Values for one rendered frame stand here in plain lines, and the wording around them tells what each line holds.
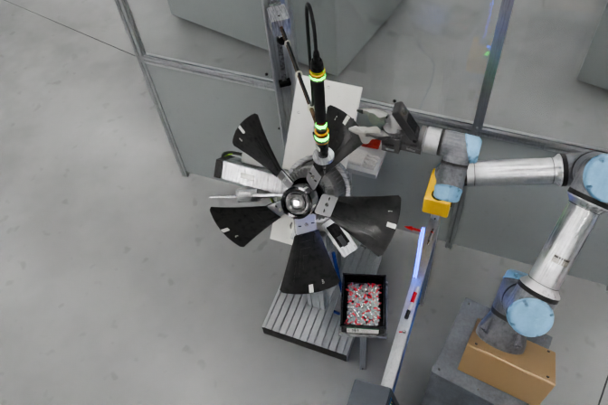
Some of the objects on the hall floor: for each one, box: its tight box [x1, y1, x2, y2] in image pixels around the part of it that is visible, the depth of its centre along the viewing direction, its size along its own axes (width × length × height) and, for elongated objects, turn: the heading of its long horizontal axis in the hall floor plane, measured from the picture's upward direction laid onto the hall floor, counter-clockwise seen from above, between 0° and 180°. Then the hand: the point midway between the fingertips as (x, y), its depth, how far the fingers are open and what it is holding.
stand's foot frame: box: [261, 246, 382, 362], centre depth 311 cm, size 62×46×8 cm
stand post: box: [307, 289, 328, 310], centre depth 273 cm, size 4×9×91 cm, turn 72°
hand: (356, 117), depth 166 cm, fingers open, 7 cm apart
